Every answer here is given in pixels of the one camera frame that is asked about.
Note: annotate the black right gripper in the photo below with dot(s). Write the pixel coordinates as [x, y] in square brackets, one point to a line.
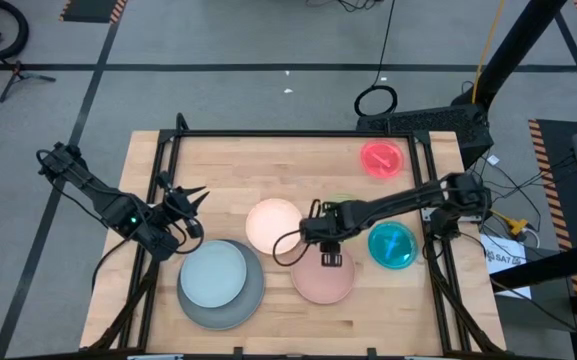
[325, 227]

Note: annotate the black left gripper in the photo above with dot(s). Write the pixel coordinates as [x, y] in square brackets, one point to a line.
[178, 205]

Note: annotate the pink plastic plate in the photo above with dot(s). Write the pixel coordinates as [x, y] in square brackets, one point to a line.
[323, 285]

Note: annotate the cream plastic plate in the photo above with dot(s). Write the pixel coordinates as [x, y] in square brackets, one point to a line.
[270, 225]

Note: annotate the light grey-blue plastic plate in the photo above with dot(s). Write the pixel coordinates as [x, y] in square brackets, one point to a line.
[213, 274]

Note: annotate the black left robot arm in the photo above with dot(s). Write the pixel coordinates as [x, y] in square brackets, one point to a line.
[113, 207]

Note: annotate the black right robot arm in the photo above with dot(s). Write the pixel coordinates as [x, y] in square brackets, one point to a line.
[398, 202]

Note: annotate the teal translucent plastic plate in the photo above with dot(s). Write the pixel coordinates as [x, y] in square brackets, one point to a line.
[393, 245]

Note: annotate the red translucent plastic plate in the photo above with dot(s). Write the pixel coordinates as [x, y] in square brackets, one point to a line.
[382, 159]

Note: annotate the large grey plastic plate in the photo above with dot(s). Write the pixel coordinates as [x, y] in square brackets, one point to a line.
[228, 317]

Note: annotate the white printed paper sheet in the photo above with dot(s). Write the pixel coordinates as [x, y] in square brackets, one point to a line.
[505, 260]

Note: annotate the small white tag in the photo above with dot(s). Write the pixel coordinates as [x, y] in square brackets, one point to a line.
[493, 160]

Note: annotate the black bar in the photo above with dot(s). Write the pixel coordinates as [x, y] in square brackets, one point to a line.
[543, 265]

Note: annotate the black hazard-striped floor mat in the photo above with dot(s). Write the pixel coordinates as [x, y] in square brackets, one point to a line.
[560, 135]
[90, 10]

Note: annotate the black tripod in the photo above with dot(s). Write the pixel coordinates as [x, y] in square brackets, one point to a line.
[18, 75]

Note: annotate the thick black pole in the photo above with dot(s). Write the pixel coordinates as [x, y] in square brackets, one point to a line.
[513, 45]

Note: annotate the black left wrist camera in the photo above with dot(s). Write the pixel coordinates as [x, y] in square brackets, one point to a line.
[164, 181]

